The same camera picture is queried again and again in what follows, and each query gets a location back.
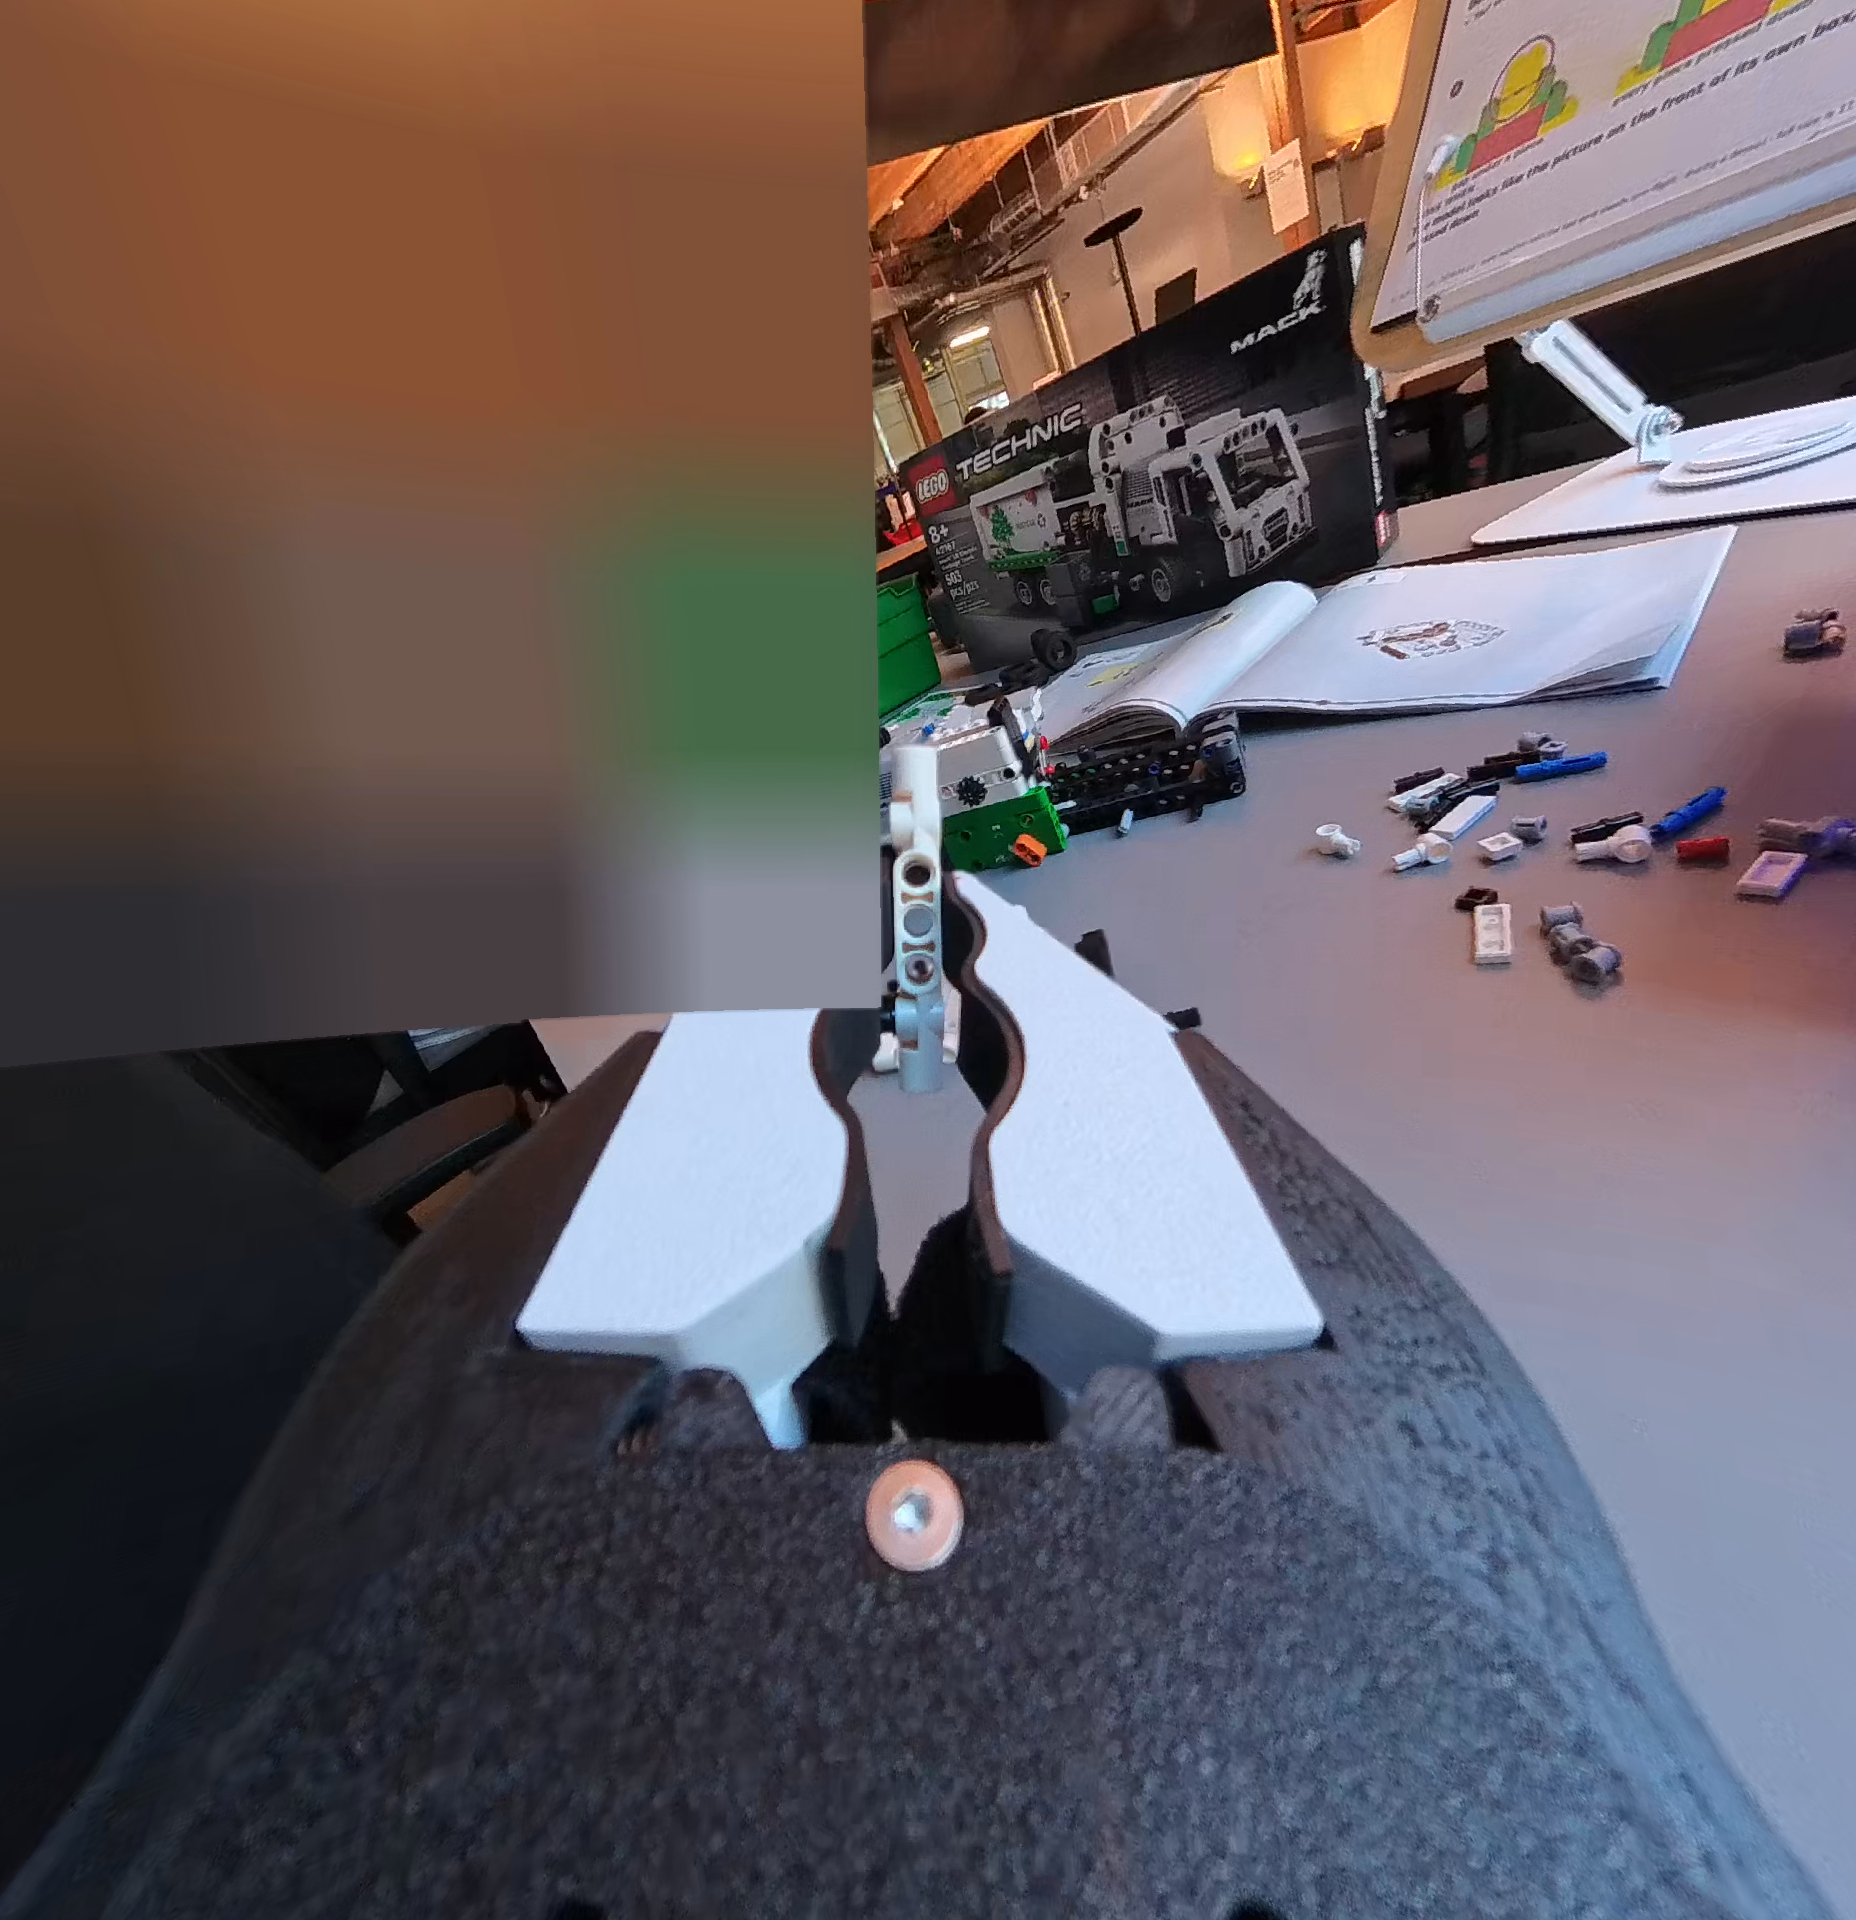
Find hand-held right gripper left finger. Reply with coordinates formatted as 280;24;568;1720
513;1003;889;1450

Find black floor lamp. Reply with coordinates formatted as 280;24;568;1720
1085;215;1157;344

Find printed instruction sheet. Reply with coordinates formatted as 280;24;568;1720
1404;0;1856;328

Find person's black sweater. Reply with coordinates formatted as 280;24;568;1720
0;1055;405;1877

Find black lego set box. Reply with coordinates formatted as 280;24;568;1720
898;226;1389;677

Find green plastic bin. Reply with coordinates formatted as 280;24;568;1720
875;571;948;722

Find white bent lego liftarm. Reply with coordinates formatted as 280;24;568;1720
883;747;966;1094

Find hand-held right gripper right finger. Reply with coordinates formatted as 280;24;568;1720
945;869;1330;1400

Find dark office chair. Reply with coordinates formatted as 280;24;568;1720
171;1022;569;1247

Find lego truck model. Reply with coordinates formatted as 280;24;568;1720
876;693;1252;876

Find small lego pieces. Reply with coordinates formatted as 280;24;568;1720
1311;600;1856;988

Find lego instruction booklet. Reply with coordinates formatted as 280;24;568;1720
1040;525;1740;747

